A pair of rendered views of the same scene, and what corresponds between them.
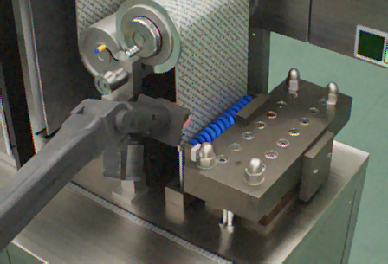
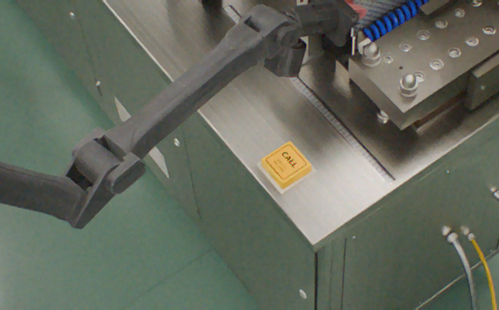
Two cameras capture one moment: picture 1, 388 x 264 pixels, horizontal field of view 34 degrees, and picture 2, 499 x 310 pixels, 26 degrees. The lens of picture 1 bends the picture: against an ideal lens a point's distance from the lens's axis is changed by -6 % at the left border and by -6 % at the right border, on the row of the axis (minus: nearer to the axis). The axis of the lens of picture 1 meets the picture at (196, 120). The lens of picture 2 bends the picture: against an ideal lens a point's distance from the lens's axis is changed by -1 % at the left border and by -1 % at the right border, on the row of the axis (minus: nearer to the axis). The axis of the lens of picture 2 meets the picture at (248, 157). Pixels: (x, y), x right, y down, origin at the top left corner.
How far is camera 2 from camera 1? 0.94 m
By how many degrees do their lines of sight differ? 29
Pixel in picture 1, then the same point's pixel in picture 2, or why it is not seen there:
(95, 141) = (254, 55)
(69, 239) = (231, 96)
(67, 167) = (222, 78)
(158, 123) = (325, 27)
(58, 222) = not seen: hidden behind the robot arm
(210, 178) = (368, 78)
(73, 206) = not seen: hidden behind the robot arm
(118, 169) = (276, 68)
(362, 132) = not seen: outside the picture
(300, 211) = (461, 119)
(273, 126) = (453, 29)
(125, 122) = (284, 39)
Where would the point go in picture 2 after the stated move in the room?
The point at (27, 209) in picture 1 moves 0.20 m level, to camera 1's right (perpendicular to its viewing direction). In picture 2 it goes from (180, 116) to (296, 145)
